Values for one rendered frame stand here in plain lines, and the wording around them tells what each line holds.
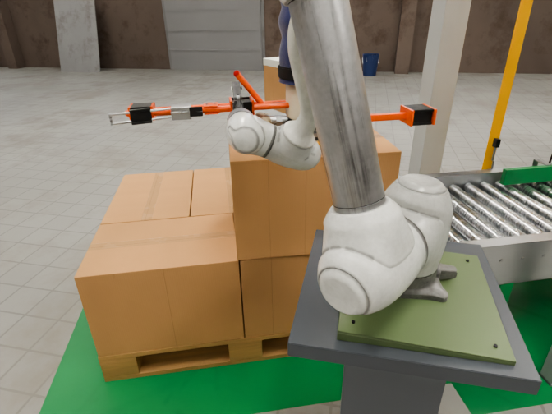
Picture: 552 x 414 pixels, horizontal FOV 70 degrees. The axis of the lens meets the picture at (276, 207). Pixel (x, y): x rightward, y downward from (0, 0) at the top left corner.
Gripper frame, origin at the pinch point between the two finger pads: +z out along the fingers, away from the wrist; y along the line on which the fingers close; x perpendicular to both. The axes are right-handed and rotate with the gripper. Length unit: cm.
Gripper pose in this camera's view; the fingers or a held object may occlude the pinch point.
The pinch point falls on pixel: (236, 107)
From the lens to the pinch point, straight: 147.7
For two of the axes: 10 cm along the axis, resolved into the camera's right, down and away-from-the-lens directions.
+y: 0.2, 8.9, 4.5
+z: -1.6, -4.4, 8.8
